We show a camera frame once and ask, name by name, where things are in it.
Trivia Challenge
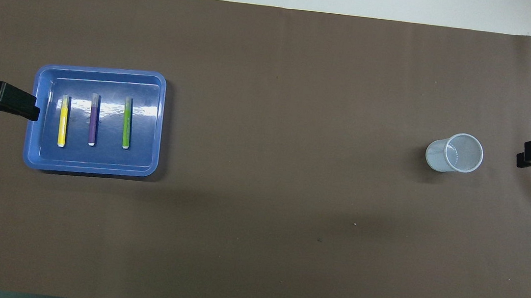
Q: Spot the yellow marker pen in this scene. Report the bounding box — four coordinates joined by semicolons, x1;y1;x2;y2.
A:
56;94;71;148

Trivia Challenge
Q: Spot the purple marker pen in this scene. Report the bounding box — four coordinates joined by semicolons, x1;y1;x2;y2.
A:
87;93;102;147

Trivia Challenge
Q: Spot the green marker pen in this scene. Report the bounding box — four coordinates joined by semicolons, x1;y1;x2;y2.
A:
120;96;135;150

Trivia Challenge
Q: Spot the clear plastic cup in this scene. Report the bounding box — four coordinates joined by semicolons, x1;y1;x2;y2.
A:
424;130;486;177

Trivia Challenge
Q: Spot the blue plastic tray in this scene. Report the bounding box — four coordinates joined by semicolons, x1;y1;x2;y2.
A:
21;59;169;183

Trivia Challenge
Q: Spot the brown paper table mat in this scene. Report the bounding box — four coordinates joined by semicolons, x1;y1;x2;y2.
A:
0;0;531;298

